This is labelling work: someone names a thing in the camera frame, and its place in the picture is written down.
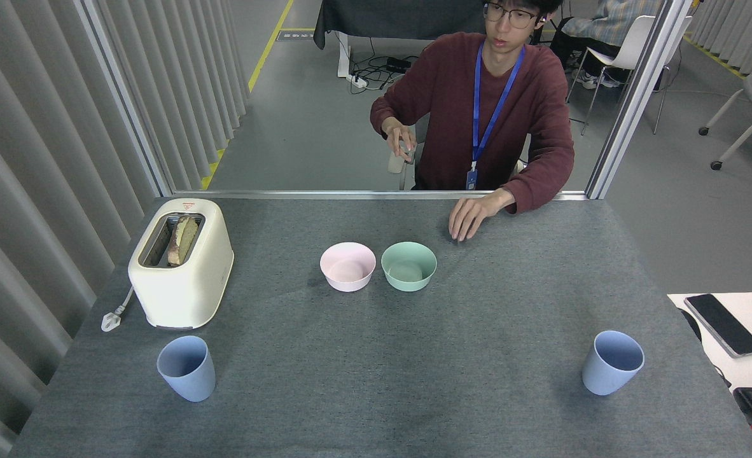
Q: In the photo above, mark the black-framed glasses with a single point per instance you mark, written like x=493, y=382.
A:
x=509, y=16

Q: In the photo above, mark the grey office chair white arms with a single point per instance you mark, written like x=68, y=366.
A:
x=395, y=164

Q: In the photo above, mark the light blue plastic cup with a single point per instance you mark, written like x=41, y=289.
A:
x=608, y=375
x=186, y=378

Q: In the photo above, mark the silver frame rail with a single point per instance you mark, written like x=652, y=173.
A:
x=350, y=194

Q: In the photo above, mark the pink plastic bowl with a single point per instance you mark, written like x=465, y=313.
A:
x=348, y=280

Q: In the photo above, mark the person's right hand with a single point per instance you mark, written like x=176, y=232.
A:
x=396, y=135

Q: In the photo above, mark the cream white toaster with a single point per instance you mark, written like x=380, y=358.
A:
x=185, y=296

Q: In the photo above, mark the black power adapter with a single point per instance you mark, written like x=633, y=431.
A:
x=398, y=64

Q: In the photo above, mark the seated person in plaid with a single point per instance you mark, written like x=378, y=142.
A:
x=605, y=22

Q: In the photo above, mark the person's left hand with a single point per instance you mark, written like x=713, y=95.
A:
x=474, y=213

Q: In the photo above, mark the silver frame post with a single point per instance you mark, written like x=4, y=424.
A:
x=637, y=95
x=125, y=102

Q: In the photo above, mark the table with black cloth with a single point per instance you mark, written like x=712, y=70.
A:
x=389, y=16

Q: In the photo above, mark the green plastic bowl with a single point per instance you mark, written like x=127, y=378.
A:
x=409, y=280

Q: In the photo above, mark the black smartphone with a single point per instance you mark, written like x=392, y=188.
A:
x=724, y=324

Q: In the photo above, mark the white plastic chair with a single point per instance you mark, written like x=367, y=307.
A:
x=630, y=44

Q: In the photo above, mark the white power strip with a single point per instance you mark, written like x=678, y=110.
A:
x=357, y=81

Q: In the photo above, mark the bread slice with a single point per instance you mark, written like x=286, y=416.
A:
x=184, y=238

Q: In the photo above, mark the black computer mouse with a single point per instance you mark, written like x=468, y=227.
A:
x=692, y=323

